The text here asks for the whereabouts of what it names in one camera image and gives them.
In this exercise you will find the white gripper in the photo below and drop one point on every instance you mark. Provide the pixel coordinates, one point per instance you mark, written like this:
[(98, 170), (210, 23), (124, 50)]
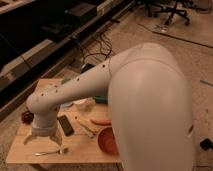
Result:
[(44, 126)]

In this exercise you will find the silver metal fork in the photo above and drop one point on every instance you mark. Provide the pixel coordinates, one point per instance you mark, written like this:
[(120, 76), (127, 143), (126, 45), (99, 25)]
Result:
[(60, 151)]

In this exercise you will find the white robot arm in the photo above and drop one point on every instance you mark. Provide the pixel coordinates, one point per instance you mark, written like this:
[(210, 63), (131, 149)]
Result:
[(150, 105)]

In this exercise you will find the orange red bowl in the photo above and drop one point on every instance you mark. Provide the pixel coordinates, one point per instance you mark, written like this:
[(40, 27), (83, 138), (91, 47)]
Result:
[(106, 142)]

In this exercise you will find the black rectangular block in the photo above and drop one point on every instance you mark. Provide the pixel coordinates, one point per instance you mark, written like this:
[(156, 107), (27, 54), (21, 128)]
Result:
[(66, 125)]

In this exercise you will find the dark red grape bunch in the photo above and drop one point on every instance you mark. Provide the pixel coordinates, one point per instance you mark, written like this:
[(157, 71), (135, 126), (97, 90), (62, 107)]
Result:
[(27, 117)]

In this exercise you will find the light wooden table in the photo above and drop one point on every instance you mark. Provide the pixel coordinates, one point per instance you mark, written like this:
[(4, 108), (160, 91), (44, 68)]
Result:
[(80, 147)]

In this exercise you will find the light blue plate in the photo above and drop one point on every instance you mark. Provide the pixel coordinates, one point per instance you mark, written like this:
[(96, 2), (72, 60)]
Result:
[(66, 106)]

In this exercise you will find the cream wooden stick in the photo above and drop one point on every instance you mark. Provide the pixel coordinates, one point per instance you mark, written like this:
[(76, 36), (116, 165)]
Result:
[(90, 130)]

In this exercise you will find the white plastic cup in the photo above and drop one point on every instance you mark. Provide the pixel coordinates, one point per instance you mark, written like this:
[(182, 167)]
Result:
[(83, 104)]

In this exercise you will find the orange carrot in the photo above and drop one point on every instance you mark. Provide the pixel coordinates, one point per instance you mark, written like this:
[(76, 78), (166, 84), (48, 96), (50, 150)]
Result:
[(101, 122)]

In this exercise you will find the green plastic tray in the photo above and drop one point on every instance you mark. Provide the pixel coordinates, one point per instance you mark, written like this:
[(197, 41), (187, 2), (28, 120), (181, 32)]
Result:
[(101, 99)]

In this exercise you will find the black power adapter box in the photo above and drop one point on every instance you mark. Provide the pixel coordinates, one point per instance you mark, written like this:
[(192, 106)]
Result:
[(86, 67)]

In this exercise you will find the black device on shelf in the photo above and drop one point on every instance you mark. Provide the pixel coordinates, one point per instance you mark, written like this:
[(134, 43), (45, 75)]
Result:
[(82, 9)]

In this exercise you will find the black box on floor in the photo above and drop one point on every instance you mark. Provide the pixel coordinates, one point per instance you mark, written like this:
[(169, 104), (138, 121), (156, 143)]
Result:
[(206, 144)]

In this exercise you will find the black office chair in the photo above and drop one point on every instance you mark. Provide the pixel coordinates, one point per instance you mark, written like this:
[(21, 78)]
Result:
[(171, 10)]

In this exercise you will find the long metal shelf rail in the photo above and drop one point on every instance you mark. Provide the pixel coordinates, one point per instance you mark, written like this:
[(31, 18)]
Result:
[(23, 45)]

